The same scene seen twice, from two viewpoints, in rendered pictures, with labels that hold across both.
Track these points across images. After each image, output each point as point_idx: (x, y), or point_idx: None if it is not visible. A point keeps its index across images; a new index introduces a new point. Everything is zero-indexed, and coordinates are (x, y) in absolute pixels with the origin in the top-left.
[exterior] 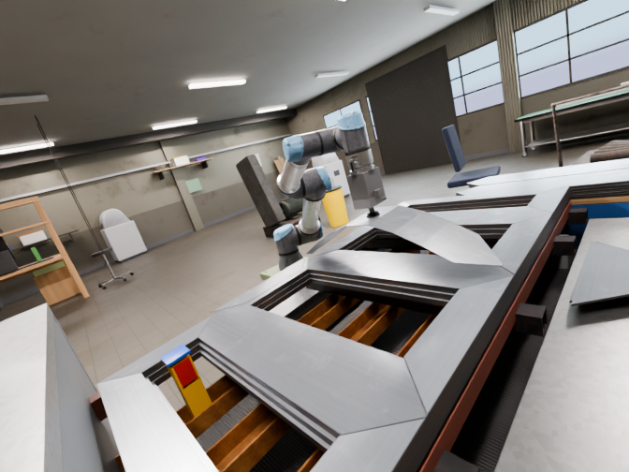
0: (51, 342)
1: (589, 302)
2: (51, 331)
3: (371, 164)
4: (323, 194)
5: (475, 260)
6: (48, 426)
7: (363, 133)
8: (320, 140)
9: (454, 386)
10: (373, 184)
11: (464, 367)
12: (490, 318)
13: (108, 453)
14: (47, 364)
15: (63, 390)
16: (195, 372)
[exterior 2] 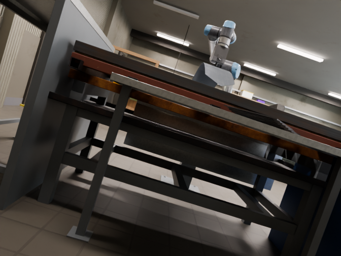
0: (105, 40)
1: (229, 106)
2: (108, 44)
3: (225, 44)
4: None
5: (213, 79)
6: (93, 20)
7: (228, 30)
8: (218, 30)
9: (154, 71)
10: (219, 52)
11: (162, 73)
12: (188, 80)
13: None
14: (100, 30)
15: (98, 39)
16: None
